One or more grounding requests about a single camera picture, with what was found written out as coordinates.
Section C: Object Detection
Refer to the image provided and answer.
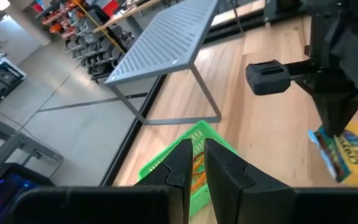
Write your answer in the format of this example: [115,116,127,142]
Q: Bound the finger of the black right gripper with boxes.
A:
[312,91,358,138]

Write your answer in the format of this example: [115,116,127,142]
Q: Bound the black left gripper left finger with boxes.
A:
[10,138,194,224]

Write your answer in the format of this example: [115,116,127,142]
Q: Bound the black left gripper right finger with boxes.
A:
[203,138,358,224]

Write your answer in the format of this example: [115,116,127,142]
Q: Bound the orange rubber band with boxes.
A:
[191,151,207,194]

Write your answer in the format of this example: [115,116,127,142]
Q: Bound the green plastic basket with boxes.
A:
[137,120,239,218]

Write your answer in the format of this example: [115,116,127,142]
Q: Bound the grey desk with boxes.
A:
[0,113,64,187]

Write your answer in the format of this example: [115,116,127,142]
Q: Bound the wooden desk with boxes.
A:
[91,0,163,34]

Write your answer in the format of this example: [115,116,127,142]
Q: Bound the grey storage bin rack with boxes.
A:
[40,0,136,82]

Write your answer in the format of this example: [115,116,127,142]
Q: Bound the black equipment case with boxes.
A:
[0,60,27,100]

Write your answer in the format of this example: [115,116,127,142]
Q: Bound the grey perforated metal shelf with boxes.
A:
[104,0,223,126]

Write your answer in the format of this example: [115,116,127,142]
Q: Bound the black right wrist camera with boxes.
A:
[245,59,318,96]

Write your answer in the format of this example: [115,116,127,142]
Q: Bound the yellow hanging cable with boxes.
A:
[72,0,127,54]

